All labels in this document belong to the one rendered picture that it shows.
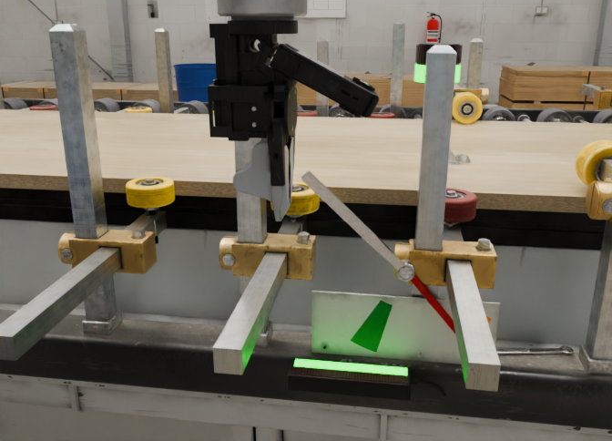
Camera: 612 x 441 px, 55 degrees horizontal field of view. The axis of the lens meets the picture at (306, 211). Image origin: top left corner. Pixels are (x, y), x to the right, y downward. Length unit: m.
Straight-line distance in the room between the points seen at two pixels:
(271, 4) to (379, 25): 7.33
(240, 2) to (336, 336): 0.50
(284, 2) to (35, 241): 0.82
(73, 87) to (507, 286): 0.77
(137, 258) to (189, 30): 7.47
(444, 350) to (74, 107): 0.62
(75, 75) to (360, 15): 7.13
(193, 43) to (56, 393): 7.37
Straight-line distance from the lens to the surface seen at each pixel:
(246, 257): 0.84
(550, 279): 1.10
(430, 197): 0.79
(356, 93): 0.59
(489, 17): 8.02
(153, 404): 1.06
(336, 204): 0.74
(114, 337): 0.98
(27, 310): 0.76
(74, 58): 0.87
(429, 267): 0.82
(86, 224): 0.92
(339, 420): 1.00
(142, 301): 1.20
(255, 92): 0.59
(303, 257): 0.82
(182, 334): 0.96
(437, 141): 0.78
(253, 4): 0.58
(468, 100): 1.65
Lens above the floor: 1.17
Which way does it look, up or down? 18 degrees down
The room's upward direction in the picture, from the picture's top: straight up
